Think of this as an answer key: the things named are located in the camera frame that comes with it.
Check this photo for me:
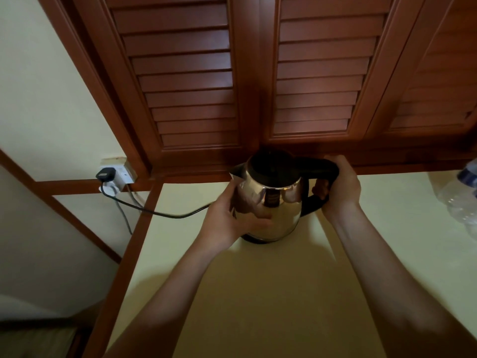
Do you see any person's left hand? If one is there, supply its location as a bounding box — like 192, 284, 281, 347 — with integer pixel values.
197, 179, 275, 254

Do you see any white plug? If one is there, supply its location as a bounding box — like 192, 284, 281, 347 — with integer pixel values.
98, 181, 122, 196

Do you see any person's left forearm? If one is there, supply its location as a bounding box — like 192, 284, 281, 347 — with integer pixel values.
104, 240, 239, 358

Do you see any white wall socket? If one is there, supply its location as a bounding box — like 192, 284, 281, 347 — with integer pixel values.
98, 157, 138, 185

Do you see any person's right forearm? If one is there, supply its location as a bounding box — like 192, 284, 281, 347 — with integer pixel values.
327, 203, 477, 358

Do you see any wooden louvered shutter door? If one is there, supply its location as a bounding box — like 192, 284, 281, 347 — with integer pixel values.
259, 0, 425, 146
71, 0, 261, 176
365, 0, 477, 140

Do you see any cluster of small water bottles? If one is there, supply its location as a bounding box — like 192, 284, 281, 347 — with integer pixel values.
436, 158, 477, 241

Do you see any wooden cabinet cream top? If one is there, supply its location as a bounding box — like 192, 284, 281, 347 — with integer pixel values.
81, 156, 477, 358

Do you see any grey cable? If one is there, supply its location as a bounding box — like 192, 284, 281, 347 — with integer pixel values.
113, 195, 134, 235
125, 184, 144, 207

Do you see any person's right hand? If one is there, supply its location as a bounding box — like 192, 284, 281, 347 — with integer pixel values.
312, 154, 362, 224

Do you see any black power cord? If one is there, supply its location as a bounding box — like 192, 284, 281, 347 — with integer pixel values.
99, 180, 213, 220

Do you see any stainless steel electric kettle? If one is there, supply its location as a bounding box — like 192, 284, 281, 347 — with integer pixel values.
228, 147, 340, 245

